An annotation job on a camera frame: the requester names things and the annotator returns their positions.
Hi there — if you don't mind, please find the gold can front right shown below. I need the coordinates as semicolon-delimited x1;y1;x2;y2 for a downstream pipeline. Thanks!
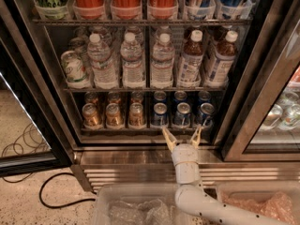
128;102;145;128

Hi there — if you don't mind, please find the brown tea bottle right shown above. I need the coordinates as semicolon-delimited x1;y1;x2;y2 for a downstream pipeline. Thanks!
204;30;238;87

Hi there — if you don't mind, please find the clear water bottle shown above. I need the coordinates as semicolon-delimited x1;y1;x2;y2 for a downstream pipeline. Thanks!
150;34;175;89
87;34;118;89
120;32;145;89

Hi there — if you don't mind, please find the brown tea bottle left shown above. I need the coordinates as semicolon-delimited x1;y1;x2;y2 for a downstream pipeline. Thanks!
177;29;203;87

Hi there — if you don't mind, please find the clear water bottle right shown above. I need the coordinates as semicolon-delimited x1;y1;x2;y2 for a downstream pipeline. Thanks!
150;34;175;89

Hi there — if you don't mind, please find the clear water bottle middle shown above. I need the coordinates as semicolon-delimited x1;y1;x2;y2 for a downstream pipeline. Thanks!
120;32;145;89

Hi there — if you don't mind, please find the clear plastic bin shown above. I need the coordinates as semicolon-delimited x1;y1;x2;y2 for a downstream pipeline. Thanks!
91;183;191;225
217;181;300;225

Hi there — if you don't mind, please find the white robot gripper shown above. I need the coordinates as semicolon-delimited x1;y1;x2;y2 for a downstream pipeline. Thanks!
162;126;202;185

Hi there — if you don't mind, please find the gold can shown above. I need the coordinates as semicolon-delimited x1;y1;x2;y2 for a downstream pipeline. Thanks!
108;92;122;105
106;103;124;129
82;103;102;129
128;102;145;128
84;92;98;106
130;91;144;104

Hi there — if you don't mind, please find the green white soda can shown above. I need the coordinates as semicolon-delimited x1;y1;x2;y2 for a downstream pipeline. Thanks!
61;51;91;89

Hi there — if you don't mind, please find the clear water bottle left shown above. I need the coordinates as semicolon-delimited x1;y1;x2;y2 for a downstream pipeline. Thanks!
87;34;118;89

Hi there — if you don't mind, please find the clear plastic bin left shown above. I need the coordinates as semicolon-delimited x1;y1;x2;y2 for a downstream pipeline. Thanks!
91;183;191;225

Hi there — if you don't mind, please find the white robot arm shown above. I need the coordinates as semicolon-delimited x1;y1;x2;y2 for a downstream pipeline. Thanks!
162;126;288;225

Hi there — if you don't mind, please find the red coca-cola can middle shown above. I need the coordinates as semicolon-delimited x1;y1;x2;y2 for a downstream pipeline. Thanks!
111;0;142;20

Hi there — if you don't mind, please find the blue pepsi can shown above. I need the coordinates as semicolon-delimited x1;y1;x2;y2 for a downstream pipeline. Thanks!
198;91;211;104
151;103;168;127
172;102;190;128
173;91;188;104
154;91;167;104
194;102;215;128

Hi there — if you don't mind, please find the open glass fridge door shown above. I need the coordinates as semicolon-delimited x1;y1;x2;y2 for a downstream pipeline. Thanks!
0;44;71;178

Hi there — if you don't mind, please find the black power cable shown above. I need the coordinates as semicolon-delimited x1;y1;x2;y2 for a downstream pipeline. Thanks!
2;172;98;210

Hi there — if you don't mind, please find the gold can front left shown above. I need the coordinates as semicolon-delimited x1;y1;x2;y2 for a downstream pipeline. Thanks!
82;103;102;129

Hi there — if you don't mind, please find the gold can back middle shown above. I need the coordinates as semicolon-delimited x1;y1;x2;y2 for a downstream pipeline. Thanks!
108;92;122;105

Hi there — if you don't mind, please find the gold can back left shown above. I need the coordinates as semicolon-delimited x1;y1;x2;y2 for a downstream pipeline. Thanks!
84;92;98;106

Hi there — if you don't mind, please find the gold can back right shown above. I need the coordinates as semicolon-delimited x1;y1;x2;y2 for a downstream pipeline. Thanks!
130;91;144;104

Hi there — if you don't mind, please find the gold can front middle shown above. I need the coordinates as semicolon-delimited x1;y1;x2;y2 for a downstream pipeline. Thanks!
106;103;124;129

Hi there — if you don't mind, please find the clear plastic bin right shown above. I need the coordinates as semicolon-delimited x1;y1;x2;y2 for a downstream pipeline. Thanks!
217;181;300;225

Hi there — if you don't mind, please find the steel fridge base grille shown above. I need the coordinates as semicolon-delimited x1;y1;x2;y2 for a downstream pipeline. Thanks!
71;147;300;191

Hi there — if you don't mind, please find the brown tea bottle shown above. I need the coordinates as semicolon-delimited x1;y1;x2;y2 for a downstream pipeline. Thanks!
177;29;203;87
204;30;238;87

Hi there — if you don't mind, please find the red coca-cola can right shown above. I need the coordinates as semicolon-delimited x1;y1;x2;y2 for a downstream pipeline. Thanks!
148;0;176;20

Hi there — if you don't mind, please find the blue red can left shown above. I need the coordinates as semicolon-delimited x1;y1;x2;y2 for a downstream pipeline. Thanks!
183;0;216;21

